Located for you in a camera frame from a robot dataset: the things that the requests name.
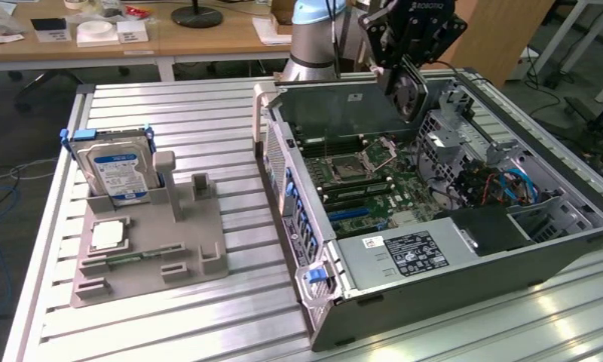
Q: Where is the clear plastic bag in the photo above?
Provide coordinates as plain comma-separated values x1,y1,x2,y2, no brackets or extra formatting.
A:
0,0,27,34

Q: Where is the small white box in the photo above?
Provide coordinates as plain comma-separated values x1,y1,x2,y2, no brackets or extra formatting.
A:
116,20,148,44

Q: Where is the CPU socket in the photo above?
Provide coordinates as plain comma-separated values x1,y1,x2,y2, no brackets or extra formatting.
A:
329,152,372,180

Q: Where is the black cable over case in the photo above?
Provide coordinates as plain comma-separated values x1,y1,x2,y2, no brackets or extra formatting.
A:
434,60,488,82

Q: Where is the silver CPU chip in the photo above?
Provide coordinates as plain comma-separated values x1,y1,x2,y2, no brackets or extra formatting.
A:
91,222,128,248

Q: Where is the hard disk with blue bracket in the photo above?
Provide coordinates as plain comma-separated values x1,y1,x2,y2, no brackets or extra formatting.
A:
60,126,157,207

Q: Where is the metal socket cover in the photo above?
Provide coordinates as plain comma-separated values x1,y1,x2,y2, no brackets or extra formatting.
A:
361,136,400,167

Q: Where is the black wire bundle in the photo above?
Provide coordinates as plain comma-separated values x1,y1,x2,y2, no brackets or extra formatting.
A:
454,161,509,209

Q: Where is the dark grey PC case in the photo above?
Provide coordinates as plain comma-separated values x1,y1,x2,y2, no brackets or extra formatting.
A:
250,67,603,354

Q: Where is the brown cardboard box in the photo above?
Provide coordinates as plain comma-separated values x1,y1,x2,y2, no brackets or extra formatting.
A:
270,0,297,34

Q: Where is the white round dish on base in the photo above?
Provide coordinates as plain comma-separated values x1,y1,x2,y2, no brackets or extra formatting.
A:
76,20,121,48

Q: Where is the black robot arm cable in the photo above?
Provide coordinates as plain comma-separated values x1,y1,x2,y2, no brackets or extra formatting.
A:
325,0,342,79

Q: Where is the green RAM stick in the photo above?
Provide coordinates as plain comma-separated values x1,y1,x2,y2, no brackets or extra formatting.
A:
105,251,165,265

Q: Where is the black box with white label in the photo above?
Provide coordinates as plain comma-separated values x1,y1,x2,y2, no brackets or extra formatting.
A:
31,17,72,43

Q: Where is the grey plastic parts rack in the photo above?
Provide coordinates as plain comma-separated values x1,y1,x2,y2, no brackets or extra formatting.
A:
69,149,232,309

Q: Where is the blue case latch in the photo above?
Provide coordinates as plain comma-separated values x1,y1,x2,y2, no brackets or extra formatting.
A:
304,265,332,287

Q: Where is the silver power supply with label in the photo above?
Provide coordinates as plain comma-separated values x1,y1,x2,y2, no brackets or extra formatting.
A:
334,217,482,291

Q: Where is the graphics card with fan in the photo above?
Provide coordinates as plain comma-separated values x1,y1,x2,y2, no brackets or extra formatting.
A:
369,56,430,124

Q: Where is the blue long expansion slot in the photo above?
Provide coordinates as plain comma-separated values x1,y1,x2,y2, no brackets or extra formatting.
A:
328,206,372,224

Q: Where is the white table frame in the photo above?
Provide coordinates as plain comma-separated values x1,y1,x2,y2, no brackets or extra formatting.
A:
530,0,603,103

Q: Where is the blue wire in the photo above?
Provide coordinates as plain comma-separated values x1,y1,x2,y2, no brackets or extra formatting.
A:
500,169,537,207

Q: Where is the black round lamp base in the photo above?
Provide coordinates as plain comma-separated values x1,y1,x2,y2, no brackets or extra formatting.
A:
171,0,225,29

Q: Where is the white floor cable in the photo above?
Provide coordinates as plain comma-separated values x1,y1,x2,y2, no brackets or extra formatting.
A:
0,157,57,181

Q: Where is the white paper stack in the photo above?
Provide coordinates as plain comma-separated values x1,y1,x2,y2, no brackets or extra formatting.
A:
253,17,293,47

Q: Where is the installed dark RAM stick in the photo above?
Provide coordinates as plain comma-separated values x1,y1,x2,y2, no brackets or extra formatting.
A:
321,182,396,198

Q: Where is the wooden cabinet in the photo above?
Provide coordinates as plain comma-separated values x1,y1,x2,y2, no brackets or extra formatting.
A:
449,0,557,87

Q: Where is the green motherboard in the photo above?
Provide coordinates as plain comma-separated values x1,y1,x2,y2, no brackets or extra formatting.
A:
293,130,454,241

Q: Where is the metal disk bay cage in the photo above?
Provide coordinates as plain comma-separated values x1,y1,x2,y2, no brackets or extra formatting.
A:
414,109,490,189

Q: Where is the wooden desk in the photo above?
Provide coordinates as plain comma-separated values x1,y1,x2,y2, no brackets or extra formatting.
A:
0,0,364,82

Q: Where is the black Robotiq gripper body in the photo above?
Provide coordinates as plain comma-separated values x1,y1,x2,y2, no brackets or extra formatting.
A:
388,0,458,69

